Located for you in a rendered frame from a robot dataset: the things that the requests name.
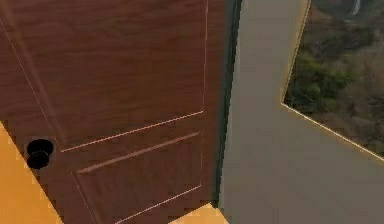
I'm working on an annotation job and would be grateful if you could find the brown wooden room door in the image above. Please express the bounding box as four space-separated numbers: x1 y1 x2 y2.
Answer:
0 0 244 224

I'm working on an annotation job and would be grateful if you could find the framed landscape picture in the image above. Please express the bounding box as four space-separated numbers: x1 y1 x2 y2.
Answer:
280 0 384 163

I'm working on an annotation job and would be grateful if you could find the black round door knob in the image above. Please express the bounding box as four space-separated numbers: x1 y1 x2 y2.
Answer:
26 138 55 170

